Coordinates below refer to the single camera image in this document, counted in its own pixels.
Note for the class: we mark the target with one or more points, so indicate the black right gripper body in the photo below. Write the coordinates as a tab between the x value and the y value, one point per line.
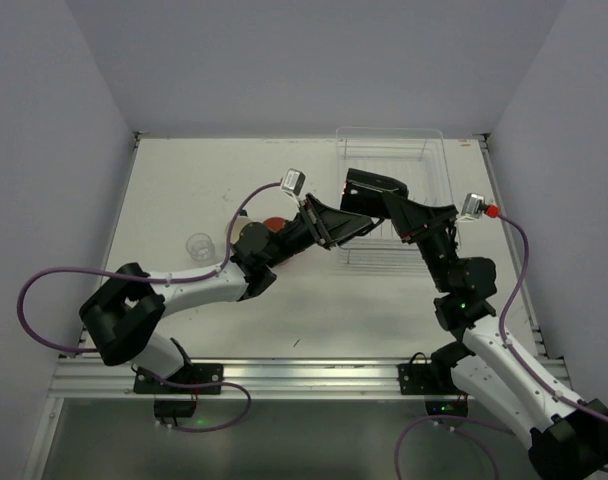
431	225

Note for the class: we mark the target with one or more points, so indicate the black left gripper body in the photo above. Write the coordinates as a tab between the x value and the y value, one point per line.
314	222

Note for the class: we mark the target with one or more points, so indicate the pink plastic cup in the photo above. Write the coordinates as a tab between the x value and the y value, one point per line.
276	225

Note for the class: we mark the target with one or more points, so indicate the black metal mug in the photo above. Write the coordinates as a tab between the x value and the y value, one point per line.
363	193

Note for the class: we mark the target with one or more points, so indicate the clear faceted glass cup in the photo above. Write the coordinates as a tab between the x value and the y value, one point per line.
201	249

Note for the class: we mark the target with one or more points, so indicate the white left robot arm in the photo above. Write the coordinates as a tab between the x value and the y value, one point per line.
122	315

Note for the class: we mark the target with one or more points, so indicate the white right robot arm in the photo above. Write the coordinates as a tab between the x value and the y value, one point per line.
566	436

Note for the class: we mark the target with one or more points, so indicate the right black controller box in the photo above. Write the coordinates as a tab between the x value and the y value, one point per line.
455	409

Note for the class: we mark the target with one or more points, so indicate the black controller box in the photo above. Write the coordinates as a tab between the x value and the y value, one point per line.
173	410
455	409

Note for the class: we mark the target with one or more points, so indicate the left black controller box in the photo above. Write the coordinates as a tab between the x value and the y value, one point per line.
173	410

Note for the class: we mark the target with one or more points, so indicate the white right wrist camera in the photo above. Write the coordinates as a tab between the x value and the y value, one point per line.
473	208

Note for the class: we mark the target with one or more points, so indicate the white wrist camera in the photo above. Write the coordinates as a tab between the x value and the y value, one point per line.
292	183
473	208

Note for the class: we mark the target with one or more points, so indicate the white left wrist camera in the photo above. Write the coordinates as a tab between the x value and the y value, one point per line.
292	183

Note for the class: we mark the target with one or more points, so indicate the clear wire dish rack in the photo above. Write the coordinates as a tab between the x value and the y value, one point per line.
400	177

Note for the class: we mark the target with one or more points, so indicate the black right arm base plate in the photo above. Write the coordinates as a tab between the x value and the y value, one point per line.
426	379

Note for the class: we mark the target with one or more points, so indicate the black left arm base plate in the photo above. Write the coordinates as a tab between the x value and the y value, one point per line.
201	373

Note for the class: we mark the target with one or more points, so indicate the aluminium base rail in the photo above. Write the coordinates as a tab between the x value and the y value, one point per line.
265	379

